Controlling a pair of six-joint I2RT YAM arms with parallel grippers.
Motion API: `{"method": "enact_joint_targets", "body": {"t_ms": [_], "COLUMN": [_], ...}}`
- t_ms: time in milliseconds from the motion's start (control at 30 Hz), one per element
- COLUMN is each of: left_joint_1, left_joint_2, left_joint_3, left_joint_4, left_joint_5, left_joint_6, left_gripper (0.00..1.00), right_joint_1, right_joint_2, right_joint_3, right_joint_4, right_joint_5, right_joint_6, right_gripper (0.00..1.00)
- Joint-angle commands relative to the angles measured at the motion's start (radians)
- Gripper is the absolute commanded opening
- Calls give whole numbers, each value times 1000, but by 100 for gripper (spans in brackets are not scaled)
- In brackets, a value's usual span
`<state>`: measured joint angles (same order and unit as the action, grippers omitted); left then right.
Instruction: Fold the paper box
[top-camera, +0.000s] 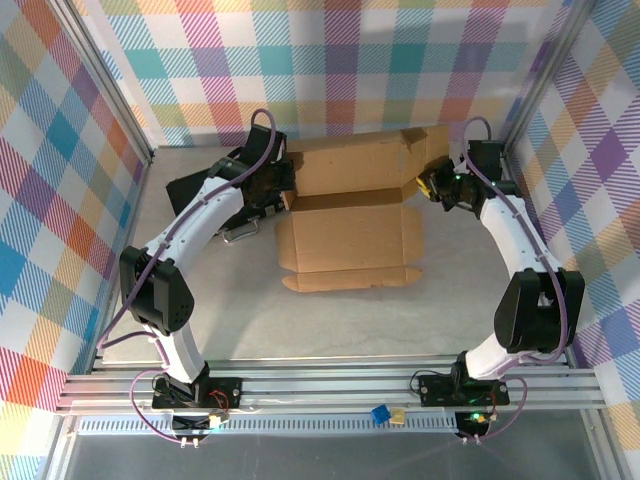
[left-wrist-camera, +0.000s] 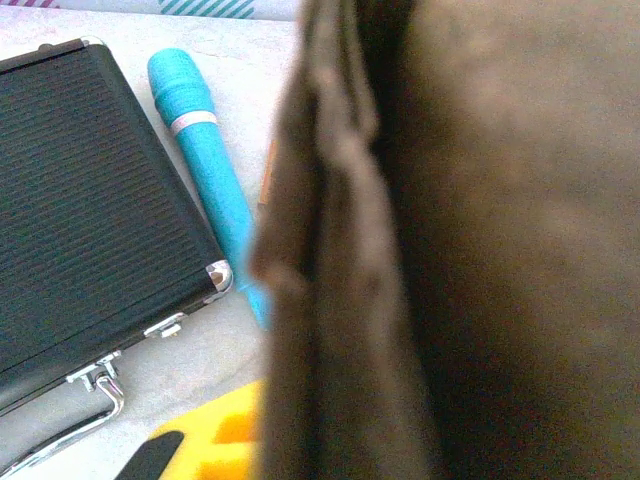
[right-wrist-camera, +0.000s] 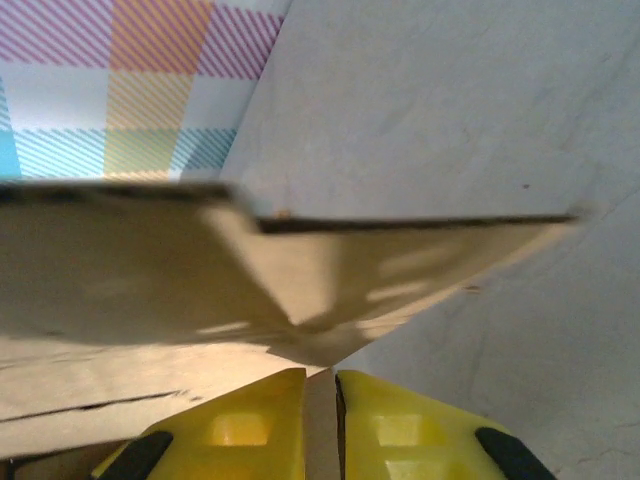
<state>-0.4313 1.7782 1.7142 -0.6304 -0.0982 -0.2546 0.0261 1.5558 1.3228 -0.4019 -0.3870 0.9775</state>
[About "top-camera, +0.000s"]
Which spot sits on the brown cardboard box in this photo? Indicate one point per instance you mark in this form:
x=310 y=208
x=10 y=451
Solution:
x=350 y=240

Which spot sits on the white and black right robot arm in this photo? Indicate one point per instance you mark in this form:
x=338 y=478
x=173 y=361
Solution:
x=515 y=235

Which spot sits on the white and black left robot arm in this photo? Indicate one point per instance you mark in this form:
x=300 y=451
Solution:
x=195 y=225

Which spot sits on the black flat case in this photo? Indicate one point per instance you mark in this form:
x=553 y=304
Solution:
x=182 y=192

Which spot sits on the small yellow block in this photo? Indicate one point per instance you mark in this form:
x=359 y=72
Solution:
x=398 y=416

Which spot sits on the small blue cube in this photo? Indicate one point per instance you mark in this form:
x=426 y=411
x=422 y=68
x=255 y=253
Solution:
x=380 y=415

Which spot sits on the aluminium frame post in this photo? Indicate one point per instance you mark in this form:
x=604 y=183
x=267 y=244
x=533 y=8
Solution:
x=545 y=75
x=100 y=80

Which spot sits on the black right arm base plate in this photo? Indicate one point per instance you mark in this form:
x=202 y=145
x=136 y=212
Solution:
x=435 y=390

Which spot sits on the aluminium frame rails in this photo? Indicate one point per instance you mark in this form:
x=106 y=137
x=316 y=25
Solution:
x=325 y=385

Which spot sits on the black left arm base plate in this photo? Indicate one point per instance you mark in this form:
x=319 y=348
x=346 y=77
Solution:
x=227 y=392

